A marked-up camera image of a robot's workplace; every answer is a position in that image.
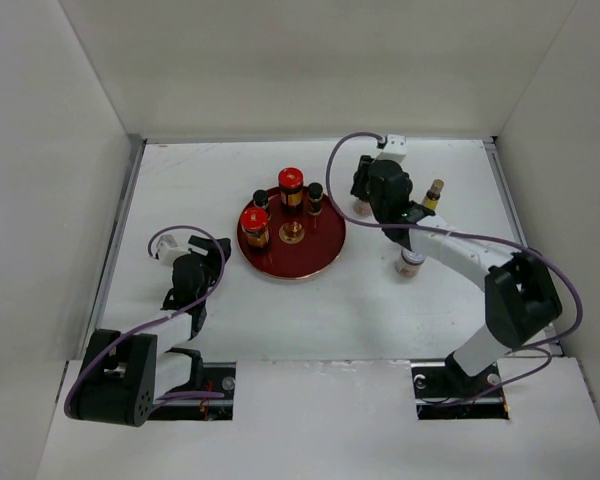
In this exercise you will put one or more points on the round red lacquer tray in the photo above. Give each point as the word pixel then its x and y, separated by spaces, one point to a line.
pixel 324 237

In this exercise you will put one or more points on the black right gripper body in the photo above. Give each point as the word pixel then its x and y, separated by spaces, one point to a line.
pixel 361 186

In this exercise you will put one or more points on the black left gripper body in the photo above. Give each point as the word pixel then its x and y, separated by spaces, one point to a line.
pixel 210 269

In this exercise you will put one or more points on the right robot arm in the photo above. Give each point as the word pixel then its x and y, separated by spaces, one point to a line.
pixel 520 296

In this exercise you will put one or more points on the black cap pepper jar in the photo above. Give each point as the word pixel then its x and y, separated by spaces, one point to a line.
pixel 260 199

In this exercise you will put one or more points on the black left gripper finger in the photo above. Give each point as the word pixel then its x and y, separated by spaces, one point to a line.
pixel 201 244
pixel 219 253

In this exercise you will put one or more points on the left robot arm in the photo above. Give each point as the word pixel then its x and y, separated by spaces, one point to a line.
pixel 126 377

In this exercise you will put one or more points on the yellow label gold cap bottle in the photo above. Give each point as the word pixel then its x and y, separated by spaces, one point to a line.
pixel 433 194

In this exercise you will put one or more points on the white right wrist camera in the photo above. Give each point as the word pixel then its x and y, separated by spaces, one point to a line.
pixel 392 147

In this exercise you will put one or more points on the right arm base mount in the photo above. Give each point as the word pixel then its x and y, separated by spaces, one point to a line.
pixel 437 398

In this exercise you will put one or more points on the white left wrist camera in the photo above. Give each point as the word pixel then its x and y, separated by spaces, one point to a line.
pixel 168 250

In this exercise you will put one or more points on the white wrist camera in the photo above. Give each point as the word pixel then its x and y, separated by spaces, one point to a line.
pixel 392 147
pixel 168 250

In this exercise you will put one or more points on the short red lid chili jar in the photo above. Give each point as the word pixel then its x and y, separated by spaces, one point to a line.
pixel 254 222

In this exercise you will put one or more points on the grey lid sauce jar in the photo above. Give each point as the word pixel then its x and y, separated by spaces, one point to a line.
pixel 409 263

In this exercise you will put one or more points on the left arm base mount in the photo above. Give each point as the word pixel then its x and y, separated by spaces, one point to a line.
pixel 208 397

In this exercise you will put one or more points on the small black cap spice jar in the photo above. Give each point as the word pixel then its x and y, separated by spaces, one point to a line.
pixel 315 193

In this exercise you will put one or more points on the tall red lid chili jar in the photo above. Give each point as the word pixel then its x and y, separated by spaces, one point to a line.
pixel 291 184

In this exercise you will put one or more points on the white bottle black cap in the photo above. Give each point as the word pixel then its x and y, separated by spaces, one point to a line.
pixel 362 208

